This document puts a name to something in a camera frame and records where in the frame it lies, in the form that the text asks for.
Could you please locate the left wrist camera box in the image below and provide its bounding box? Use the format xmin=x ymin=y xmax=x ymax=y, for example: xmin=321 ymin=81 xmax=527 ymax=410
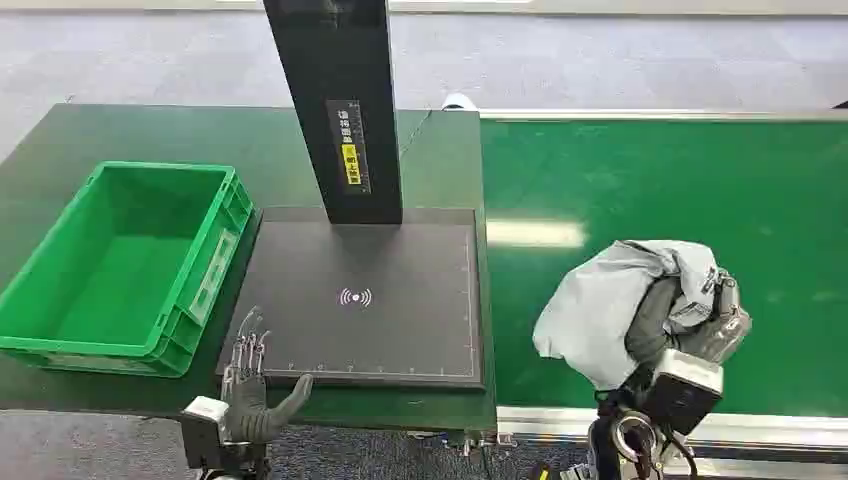
xmin=179 ymin=395 xmax=232 ymax=472

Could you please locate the black scanner column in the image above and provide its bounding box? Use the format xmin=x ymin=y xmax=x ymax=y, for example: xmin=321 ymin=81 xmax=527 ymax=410
xmin=262 ymin=0 xmax=405 ymax=227

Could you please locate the green conveyor belt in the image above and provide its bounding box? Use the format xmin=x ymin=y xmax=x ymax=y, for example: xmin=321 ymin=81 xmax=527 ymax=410
xmin=479 ymin=118 xmax=848 ymax=419

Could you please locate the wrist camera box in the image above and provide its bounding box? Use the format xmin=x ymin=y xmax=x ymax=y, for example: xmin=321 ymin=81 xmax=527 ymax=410
xmin=641 ymin=348 xmax=725 ymax=437
xmin=179 ymin=395 xmax=232 ymax=472

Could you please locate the black yellow column label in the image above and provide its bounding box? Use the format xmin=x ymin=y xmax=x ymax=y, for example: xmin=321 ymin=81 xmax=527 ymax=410
xmin=324 ymin=99 xmax=373 ymax=196

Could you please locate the black scanner base pad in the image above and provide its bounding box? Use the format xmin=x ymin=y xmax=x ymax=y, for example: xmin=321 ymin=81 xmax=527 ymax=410
xmin=216 ymin=205 xmax=486 ymax=391

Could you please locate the metal table bracket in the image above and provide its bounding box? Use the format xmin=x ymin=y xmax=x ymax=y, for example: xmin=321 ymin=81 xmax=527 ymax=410
xmin=406 ymin=429 xmax=519 ymax=460

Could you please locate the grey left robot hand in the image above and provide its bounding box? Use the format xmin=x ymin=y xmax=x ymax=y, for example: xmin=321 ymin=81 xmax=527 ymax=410
xmin=221 ymin=305 xmax=315 ymax=445

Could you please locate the grey plastic parcel bag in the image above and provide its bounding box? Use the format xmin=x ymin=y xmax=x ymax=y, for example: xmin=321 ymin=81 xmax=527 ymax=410
xmin=531 ymin=239 xmax=721 ymax=392

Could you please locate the green plastic crate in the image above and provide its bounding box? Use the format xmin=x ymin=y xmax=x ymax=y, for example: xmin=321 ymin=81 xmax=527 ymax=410
xmin=0 ymin=160 xmax=257 ymax=380

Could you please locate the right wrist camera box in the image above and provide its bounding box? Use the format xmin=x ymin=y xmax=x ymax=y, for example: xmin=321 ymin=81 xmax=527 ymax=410
xmin=641 ymin=348 xmax=725 ymax=437

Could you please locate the silver conveyor frame rail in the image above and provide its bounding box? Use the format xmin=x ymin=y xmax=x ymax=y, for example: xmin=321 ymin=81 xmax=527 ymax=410
xmin=496 ymin=404 xmax=848 ymax=454
xmin=478 ymin=108 xmax=848 ymax=124

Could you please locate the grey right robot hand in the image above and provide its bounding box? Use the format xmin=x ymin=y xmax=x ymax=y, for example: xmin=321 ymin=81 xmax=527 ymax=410
xmin=624 ymin=268 xmax=754 ymax=367

